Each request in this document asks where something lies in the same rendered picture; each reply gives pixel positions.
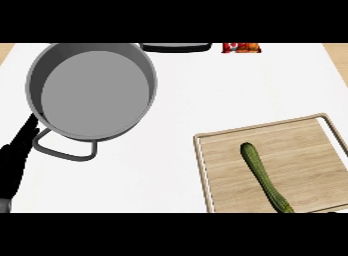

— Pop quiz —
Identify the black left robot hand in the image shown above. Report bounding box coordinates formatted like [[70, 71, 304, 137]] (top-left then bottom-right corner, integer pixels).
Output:
[[0, 113, 39, 208]]

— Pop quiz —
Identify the wooden tray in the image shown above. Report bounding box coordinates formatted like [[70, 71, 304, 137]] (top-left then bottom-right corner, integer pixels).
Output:
[[191, 112, 348, 214]]

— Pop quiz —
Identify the long green squash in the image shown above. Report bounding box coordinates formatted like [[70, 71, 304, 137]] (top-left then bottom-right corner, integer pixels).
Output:
[[239, 142, 296, 214]]

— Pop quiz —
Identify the grey metal pot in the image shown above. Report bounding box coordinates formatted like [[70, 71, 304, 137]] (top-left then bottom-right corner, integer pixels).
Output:
[[24, 43, 159, 163]]

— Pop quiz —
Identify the red and orange package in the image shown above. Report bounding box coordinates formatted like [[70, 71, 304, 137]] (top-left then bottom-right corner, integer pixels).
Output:
[[221, 43, 262, 54]]

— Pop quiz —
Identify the black flat appliance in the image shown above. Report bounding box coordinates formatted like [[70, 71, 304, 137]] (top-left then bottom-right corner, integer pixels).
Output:
[[138, 43, 213, 54]]

